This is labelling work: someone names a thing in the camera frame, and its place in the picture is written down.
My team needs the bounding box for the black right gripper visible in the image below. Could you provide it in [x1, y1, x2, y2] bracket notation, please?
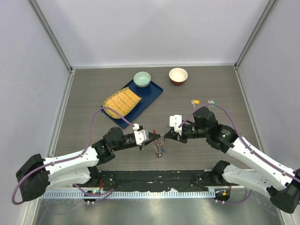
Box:
[165, 123, 209, 144]

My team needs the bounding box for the keyring bunch with tags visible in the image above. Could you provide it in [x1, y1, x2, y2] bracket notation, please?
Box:
[152, 135, 165, 158]

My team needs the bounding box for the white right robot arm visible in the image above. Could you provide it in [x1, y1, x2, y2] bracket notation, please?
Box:
[165, 105, 300, 214]

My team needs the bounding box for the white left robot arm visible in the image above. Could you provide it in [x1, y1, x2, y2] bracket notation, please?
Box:
[13, 127, 161, 202]

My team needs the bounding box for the key with yellow tag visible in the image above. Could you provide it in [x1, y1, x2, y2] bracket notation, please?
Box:
[191, 99, 200, 108]

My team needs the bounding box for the blue rectangular tray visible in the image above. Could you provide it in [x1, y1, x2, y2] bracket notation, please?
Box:
[102, 80, 163, 129]

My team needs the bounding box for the woven bamboo plate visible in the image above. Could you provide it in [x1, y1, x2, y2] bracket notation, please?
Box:
[103, 87, 142, 117]

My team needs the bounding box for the key with green tag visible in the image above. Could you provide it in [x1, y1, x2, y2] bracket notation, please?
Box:
[208, 99, 216, 107]

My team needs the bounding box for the light green bowl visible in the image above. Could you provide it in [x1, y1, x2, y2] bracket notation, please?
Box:
[133, 71, 151, 88]

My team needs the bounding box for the red bowl white inside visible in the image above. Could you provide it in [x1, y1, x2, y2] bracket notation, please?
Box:
[169, 67, 188, 85]

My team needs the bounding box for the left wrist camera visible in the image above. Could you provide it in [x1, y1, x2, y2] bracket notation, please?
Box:
[133, 123, 149, 146]

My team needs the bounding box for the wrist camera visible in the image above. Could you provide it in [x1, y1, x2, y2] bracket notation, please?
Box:
[169, 114, 182, 135]
[133, 123, 149, 146]

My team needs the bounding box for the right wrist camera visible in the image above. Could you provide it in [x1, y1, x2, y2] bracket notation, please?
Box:
[169, 114, 182, 135]

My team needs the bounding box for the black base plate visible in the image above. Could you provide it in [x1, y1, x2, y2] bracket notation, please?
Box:
[98, 169, 241, 192]

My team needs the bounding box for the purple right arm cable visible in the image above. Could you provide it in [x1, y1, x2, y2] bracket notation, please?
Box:
[179, 104, 300, 204]

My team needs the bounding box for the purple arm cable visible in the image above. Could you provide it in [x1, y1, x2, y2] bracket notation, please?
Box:
[179, 104, 300, 204]
[11, 106, 139, 206]

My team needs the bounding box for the white slotted cable duct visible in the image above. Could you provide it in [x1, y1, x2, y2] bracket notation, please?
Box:
[40, 189, 215, 199]

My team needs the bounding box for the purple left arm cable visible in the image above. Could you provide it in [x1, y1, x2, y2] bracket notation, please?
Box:
[11, 106, 139, 206]

